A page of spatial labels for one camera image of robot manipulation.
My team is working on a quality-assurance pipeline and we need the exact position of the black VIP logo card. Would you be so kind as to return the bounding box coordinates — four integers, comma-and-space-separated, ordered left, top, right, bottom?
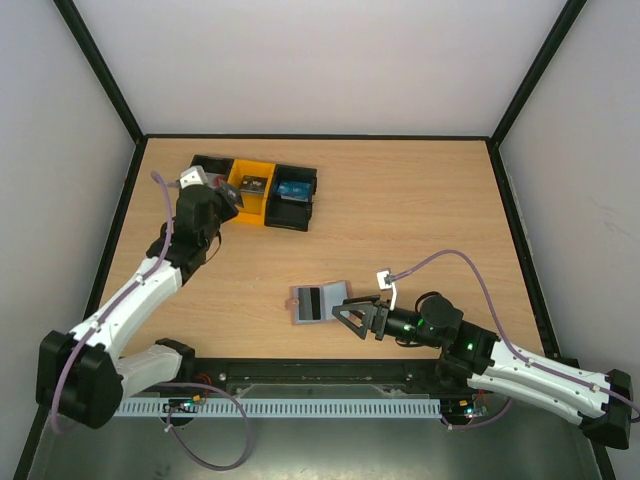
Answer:
217, 180, 244, 209

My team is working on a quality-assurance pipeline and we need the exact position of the blue VIP card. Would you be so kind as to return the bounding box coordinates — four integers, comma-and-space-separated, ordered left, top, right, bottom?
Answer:
276, 180, 312, 202

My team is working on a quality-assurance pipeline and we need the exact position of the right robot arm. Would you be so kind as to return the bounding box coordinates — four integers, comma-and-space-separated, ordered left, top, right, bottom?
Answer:
332, 292, 632, 450

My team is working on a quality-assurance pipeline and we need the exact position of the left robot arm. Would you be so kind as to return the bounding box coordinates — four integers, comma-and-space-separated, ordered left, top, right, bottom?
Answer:
36, 181, 243, 434

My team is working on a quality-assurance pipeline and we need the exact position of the dark card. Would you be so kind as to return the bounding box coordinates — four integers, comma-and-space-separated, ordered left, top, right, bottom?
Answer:
240, 175, 268, 195

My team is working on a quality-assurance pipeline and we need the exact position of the left black bin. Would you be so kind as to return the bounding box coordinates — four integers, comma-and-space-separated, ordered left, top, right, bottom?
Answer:
190, 155, 234, 189

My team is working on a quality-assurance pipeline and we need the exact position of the black bin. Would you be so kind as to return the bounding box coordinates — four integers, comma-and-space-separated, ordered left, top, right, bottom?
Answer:
264, 164, 317, 232
190, 155, 234, 189

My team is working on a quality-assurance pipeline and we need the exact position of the yellow bin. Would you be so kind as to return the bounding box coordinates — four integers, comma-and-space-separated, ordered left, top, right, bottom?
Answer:
227, 158, 276, 226

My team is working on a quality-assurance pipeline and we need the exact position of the right black bin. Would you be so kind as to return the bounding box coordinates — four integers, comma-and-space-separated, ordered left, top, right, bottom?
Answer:
264, 164, 317, 232

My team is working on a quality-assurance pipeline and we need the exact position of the metal front plate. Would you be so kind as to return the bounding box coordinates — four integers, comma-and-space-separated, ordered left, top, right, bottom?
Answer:
29, 404, 600, 479

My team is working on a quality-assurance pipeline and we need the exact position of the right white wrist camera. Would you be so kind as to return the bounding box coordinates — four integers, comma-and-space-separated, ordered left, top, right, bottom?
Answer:
376, 269, 398, 311

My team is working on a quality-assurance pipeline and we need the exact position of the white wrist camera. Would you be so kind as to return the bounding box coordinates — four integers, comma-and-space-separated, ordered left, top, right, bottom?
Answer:
178, 165, 209, 189
376, 269, 398, 311

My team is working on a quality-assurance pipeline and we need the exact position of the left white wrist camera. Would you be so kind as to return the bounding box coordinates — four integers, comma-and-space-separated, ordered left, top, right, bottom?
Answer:
178, 165, 209, 189

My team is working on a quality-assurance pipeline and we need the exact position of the black aluminium frame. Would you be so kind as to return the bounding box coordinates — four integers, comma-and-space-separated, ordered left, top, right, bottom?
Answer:
0, 0, 640, 480

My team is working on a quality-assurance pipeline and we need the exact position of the light blue cable duct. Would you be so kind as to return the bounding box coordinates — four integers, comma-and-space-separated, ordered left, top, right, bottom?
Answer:
115, 398, 441, 419

